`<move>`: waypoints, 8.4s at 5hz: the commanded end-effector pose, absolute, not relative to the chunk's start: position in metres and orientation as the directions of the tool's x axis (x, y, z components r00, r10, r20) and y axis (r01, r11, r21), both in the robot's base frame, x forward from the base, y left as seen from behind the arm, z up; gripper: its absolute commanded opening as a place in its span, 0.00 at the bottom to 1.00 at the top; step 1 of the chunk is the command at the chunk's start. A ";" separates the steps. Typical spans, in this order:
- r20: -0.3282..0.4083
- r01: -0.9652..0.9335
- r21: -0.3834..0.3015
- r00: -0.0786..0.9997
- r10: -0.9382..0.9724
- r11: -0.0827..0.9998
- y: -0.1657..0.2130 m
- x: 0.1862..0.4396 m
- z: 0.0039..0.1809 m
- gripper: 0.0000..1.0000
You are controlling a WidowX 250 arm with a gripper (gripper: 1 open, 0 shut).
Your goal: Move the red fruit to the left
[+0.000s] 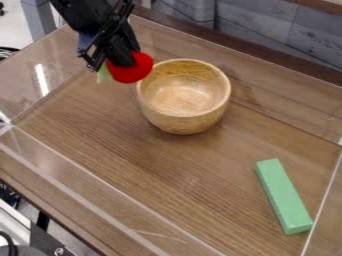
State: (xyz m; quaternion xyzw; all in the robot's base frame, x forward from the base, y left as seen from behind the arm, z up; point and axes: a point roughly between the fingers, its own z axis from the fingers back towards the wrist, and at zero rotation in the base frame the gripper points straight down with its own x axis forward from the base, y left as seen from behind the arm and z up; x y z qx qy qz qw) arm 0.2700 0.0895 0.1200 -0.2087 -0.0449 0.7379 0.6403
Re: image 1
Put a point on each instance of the red plush fruit green leaf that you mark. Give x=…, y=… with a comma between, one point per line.
x=111, y=72

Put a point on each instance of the black equipment lower left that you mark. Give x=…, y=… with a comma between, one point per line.
x=24, y=237

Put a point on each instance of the green rectangular block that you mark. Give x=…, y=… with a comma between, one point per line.
x=284, y=197

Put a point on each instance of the wooden bowl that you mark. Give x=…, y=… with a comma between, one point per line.
x=183, y=96

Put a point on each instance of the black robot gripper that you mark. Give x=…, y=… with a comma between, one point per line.
x=106, y=34

